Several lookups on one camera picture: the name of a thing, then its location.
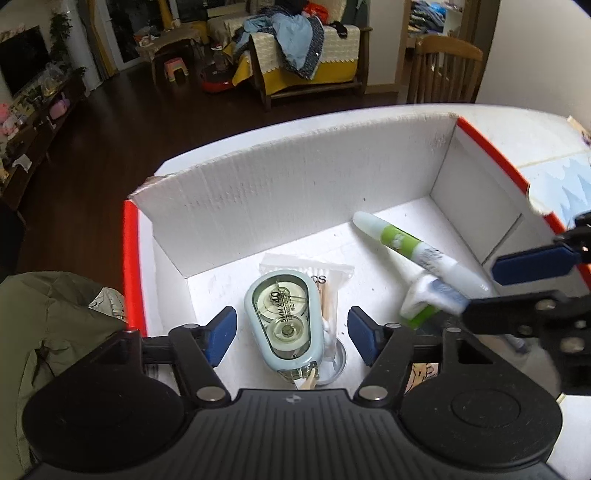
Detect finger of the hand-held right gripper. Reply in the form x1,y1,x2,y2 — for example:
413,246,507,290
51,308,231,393
463,291,566,340
492,210,591,287

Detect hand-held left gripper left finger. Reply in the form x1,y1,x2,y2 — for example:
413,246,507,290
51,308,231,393
99,307,238,408

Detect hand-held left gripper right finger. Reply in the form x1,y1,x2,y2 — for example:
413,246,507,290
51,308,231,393
347,305,499,409

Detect bag of cotton swabs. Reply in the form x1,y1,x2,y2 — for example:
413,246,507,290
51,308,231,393
259,263,355,391

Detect light blue correction tape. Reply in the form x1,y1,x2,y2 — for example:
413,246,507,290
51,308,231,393
244,271,326,384

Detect yellow printed packet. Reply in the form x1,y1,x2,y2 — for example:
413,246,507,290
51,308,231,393
409,362,439,393

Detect white blue packet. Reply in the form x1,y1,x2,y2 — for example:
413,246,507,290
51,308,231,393
399,274,472,330

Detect green white glue pen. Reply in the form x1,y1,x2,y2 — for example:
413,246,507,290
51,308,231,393
352,211,497,301

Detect white cardboard box red edges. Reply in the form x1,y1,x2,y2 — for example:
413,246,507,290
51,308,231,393
122,111,568,393

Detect beige small box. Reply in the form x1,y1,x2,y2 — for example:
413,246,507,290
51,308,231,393
567,115,591,139

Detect olive green jacket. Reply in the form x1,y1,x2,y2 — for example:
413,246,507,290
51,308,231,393
0,271,130,472

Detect wooden chair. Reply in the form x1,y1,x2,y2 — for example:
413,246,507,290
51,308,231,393
406,34,485,104

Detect red round floor device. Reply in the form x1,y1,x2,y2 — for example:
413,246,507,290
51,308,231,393
199,65,237,94

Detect dark wooden television cabinet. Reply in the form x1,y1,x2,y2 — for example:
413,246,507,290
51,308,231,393
0,74,88,210

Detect wooden sofa with cream cover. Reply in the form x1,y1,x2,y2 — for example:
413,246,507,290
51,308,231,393
231,21,374,112

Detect pink stool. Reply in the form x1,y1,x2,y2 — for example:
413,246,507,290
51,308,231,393
164,56,190,84

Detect pink small bag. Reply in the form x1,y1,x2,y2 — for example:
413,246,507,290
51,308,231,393
50,91,72,120

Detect coffee table with cloth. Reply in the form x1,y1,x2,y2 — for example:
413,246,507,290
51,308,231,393
135,23,204,84

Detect pile of clothes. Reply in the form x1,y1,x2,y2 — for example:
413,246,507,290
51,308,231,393
233,11,326,80

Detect pink plush toy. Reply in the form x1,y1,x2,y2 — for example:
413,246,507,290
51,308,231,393
0,104,19,137

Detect clear plastic bag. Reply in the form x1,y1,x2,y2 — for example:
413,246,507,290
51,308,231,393
44,62,65,93

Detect grey yellow curtain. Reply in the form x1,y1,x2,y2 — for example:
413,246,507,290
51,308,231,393
90,0,122,79

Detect white standing air conditioner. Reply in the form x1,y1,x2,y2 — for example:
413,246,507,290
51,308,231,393
62,0,102,90

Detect black television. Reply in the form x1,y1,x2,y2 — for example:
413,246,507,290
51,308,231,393
0,25,51,97

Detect green trailing plant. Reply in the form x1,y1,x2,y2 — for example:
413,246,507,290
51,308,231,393
46,11,88,88

